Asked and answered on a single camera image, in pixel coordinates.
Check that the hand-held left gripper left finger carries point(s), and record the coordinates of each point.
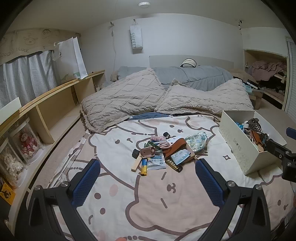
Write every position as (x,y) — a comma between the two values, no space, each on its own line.
(86,183)

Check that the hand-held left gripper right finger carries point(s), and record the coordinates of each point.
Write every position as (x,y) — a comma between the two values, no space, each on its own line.
(208,183)

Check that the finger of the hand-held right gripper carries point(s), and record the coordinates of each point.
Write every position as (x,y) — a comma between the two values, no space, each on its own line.
(277,148)
(291,133)

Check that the white cardboard box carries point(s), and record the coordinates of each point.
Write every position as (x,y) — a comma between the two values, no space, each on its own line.
(233,141)

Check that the wooden stick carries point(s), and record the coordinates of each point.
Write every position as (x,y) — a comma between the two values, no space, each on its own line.
(136,165)

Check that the black gold bar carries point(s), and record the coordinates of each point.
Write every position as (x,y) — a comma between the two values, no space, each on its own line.
(174,165)

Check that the blue sachet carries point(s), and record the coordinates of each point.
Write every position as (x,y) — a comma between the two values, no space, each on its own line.
(180,156)

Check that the wooden closet shelf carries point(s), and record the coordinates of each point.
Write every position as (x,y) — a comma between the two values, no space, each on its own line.
(274,97)

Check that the small blue item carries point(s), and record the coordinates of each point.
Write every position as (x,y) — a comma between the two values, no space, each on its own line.
(240,125)

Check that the brown cardboard box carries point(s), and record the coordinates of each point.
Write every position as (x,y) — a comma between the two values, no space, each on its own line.
(255,99)

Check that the brown leather pouch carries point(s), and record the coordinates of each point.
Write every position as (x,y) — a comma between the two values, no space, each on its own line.
(173,147)

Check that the white louvered door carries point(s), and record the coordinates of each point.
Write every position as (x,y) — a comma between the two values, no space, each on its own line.
(291,81)

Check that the blue white packet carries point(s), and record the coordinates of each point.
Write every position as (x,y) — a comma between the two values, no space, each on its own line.
(156,162)

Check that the white tag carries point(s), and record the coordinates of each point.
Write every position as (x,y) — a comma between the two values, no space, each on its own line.
(172,140)

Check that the small black cube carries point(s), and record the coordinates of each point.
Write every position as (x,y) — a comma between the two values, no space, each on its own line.
(135,153)

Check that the printed blanket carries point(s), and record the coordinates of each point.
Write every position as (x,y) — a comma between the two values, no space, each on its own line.
(143,197)

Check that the yellow blue tube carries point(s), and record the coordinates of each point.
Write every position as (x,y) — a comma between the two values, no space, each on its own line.
(144,166)

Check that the teal packet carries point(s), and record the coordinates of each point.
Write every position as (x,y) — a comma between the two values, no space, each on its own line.
(248,89)

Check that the black white box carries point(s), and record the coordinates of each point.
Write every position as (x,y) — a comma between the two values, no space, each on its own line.
(252,84)

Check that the black tag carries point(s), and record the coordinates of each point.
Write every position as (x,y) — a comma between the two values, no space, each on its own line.
(166,134)

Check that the small pink case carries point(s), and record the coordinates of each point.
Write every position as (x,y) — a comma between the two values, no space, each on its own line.
(148,153)

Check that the pile of pink clothes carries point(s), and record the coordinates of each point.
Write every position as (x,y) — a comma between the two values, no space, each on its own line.
(268,68)

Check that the clear case with red doll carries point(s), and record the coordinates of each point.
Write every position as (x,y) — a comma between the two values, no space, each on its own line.
(26,141)

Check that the clear case with white doll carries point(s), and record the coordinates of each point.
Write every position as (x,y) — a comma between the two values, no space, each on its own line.
(10,162)

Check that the yellow sign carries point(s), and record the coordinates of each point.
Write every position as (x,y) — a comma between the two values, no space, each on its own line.
(5,193)

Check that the beige textured pillow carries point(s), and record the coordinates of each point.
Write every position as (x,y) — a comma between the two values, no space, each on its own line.
(203,97)

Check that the wooden bedside shelf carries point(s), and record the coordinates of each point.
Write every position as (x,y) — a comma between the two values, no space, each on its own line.
(57,102)

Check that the blue bed sheet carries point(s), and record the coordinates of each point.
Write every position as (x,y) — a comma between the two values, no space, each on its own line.
(148,115)

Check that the beige knitted blanket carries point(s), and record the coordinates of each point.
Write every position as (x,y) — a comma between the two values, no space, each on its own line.
(122,99)

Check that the grey duvet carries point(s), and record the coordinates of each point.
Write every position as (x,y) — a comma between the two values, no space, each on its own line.
(196,76)

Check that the white board panel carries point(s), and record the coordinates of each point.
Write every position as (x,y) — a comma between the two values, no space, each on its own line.
(10,104)

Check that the grey curtain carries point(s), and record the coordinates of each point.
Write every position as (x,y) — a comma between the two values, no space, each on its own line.
(34,76)

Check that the white cap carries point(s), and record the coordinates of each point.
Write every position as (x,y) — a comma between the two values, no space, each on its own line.
(187,62)

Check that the white tote bag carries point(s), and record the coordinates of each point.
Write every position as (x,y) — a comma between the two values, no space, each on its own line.
(71,58)

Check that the grey headboard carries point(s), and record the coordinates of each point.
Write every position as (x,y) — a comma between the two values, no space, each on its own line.
(166,60)

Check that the beige printed valance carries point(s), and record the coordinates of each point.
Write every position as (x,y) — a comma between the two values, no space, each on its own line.
(27,41)

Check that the round ceiling light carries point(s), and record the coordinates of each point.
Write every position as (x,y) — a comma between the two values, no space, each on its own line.
(143,4)

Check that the black wall hook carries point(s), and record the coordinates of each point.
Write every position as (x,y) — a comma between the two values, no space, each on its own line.
(240,24)

